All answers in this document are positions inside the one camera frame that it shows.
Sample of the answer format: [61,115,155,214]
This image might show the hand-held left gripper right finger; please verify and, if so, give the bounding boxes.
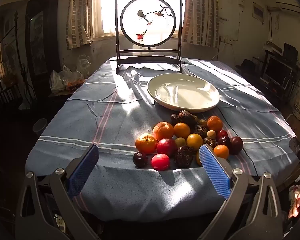
[198,144,285,240]

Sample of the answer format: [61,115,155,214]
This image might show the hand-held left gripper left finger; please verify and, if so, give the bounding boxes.
[14,144,99,240]

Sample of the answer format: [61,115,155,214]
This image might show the small orange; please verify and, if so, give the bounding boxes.
[213,144,230,159]

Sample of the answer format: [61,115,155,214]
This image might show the dark purple plum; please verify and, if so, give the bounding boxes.
[229,136,244,155]
[218,136,231,150]

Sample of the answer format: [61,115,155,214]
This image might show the wrinkled dark passion fruit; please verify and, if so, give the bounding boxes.
[194,124,208,138]
[178,110,197,128]
[174,146,194,169]

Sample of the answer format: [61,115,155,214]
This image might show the yellow orange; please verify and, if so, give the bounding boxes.
[186,133,204,151]

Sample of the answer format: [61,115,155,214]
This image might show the round orange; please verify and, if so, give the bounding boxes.
[207,116,223,132]
[174,122,191,139]

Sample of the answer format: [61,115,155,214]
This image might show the dark red plum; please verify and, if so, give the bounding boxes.
[156,138,178,158]

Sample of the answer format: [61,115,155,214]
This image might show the dark red cherry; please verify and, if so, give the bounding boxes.
[133,152,148,168]

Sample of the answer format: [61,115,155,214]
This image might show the orange mandarin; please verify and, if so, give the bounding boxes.
[153,121,175,141]
[135,133,158,155]

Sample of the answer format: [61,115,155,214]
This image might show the white ceramic plate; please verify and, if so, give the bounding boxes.
[147,73,220,113]

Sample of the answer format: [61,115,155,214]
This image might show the person's right hand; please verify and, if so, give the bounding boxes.
[287,187,300,219]

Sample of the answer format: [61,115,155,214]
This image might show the blue striped tablecloth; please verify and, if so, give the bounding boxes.
[25,56,299,222]

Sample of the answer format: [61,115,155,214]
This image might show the white cup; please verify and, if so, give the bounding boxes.
[32,118,48,138]

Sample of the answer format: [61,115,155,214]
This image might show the computer monitor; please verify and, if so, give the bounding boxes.
[262,55,294,86]

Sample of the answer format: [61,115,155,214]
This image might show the black hat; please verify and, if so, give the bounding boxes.
[236,59,257,72]

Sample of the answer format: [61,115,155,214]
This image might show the clear plastic bags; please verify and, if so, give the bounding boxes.
[49,54,92,93]

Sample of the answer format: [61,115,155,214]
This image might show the metal coat stand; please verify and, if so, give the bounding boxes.
[0,11,37,105]

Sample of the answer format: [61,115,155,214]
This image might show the dark wooden cabinet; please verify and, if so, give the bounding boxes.
[25,0,62,100]

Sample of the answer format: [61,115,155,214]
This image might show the checked curtain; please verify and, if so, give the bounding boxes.
[66,0,93,50]
[184,0,220,48]

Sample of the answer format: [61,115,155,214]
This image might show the round bird painting table screen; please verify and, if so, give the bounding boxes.
[115,0,183,74]

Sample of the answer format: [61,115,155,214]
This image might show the bright window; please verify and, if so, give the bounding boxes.
[91,0,188,40]

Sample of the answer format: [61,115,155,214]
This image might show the wall electric box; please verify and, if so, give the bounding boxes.
[252,2,266,23]

